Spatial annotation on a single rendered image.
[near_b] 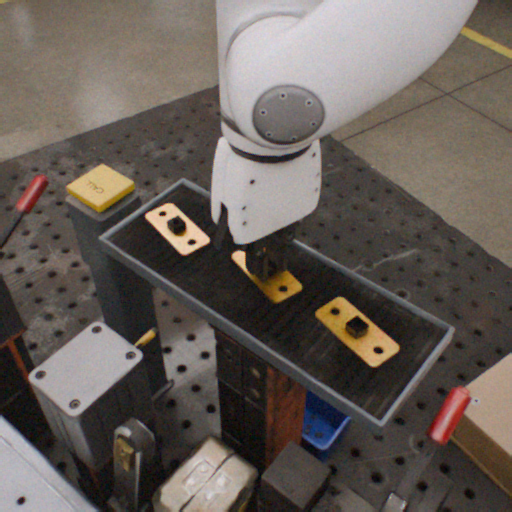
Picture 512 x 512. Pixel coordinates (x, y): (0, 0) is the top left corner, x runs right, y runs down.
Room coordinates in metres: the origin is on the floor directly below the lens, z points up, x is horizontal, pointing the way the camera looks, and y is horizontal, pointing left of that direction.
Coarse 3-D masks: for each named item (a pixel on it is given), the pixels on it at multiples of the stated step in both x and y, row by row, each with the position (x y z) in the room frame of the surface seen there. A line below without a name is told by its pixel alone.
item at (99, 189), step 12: (96, 168) 0.64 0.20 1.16; (108, 168) 0.64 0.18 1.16; (84, 180) 0.61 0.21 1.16; (96, 180) 0.61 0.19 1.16; (108, 180) 0.61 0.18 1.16; (120, 180) 0.61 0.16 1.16; (72, 192) 0.59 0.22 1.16; (84, 192) 0.59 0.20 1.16; (96, 192) 0.59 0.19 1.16; (108, 192) 0.59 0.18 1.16; (120, 192) 0.59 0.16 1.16; (96, 204) 0.57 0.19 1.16; (108, 204) 0.57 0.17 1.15
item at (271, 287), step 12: (240, 252) 0.48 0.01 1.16; (240, 264) 0.47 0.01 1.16; (252, 276) 0.45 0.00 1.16; (276, 276) 0.45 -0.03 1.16; (288, 276) 0.45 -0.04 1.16; (264, 288) 0.43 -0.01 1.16; (276, 288) 0.43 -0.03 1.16; (288, 288) 0.43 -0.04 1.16; (300, 288) 0.43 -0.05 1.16; (276, 300) 0.41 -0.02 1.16
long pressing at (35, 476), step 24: (0, 432) 0.35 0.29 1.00; (0, 456) 0.33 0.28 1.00; (24, 456) 0.33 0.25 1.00; (0, 480) 0.30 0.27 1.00; (24, 480) 0.30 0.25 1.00; (48, 480) 0.30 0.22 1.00; (0, 504) 0.27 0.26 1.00; (24, 504) 0.27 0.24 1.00; (48, 504) 0.27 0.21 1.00; (72, 504) 0.27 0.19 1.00
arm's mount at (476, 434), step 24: (504, 360) 0.60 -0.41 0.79; (480, 384) 0.55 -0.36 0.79; (504, 384) 0.55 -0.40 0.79; (480, 408) 0.51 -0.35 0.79; (504, 408) 0.51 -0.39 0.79; (456, 432) 0.51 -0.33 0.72; (480, 432) 0.47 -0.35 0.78; (504, 432) 0.47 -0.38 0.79; (480, 456) 0.46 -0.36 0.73; (504, 456) 0.44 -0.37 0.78; (504, 480) 0.43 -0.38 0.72
